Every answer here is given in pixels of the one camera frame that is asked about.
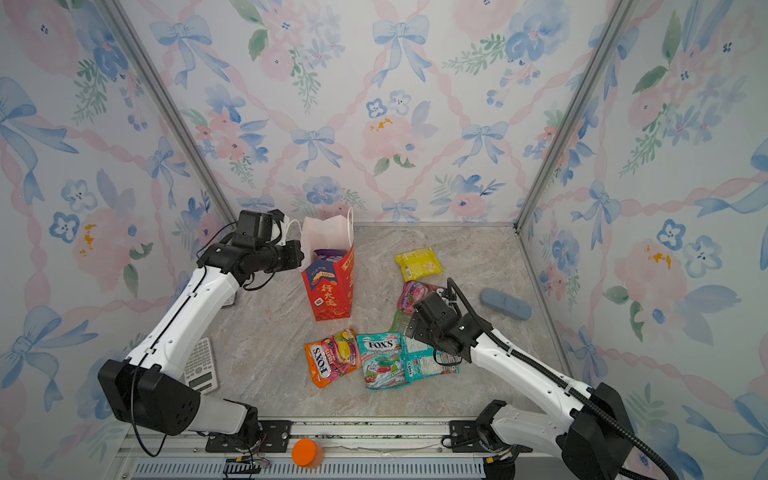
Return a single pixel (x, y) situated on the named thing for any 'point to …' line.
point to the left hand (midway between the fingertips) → (305, 251)
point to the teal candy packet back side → (422, 360)
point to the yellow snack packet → (419, 264)
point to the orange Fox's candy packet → (333, 357)
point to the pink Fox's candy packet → (411, 293)
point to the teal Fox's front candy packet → (383, 358)
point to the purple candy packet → (333, 255)
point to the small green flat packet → (401, 322)
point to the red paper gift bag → (327, 264)
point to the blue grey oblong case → (506, 303)
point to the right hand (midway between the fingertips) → (421, 328)
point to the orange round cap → (307, 453)
